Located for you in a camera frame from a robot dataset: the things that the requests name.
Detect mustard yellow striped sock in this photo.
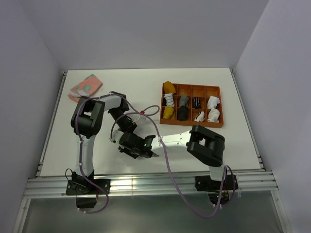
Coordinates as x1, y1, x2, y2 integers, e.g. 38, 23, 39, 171
163, 81, 176, 94

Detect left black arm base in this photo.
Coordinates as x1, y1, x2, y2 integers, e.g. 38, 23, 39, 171
65, 168, 111, 214

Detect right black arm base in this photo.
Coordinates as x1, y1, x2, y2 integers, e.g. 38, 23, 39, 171
195, 175, 239, 205

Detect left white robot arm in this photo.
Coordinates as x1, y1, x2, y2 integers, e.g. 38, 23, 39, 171
70, 91, 137, 194

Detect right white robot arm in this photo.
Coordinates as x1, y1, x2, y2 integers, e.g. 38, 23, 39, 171
111, 125, 227, 189

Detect pink green patterned socks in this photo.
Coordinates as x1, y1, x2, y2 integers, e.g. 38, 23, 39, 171
68, 74, 103, 102

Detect yellow rolled sock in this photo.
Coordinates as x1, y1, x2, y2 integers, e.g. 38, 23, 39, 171
163, 106, 174, 119

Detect black white striped rolled sock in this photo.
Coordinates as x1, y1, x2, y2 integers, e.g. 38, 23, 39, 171
164, 93, 175, 107

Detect dark grey rolled sock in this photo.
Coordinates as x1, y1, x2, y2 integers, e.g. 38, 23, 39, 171
177, 105, 189, 121

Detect light grey rolled sock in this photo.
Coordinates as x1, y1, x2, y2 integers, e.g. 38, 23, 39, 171
179, 95, 189, 107

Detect orange divided tray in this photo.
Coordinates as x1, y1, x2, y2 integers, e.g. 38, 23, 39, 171
160, 83, 224, 128

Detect small white rolled sock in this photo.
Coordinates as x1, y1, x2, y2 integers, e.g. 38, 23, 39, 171
194, 111, 205, 122

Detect black patterned rolled sock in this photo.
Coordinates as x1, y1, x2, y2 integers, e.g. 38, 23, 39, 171
192, 97, 202, 109

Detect lower white rolled sock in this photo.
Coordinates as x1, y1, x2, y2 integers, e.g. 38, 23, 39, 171
207, 108, 220, 123

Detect upper white rolled sock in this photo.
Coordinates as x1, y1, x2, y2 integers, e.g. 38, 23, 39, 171
207, 96, 220, 109

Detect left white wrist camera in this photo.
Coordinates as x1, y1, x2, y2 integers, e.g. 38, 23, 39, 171
133, 110, 146, 122

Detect aluminium front rail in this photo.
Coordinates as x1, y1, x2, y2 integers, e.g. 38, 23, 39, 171
23, 171, 278, 199

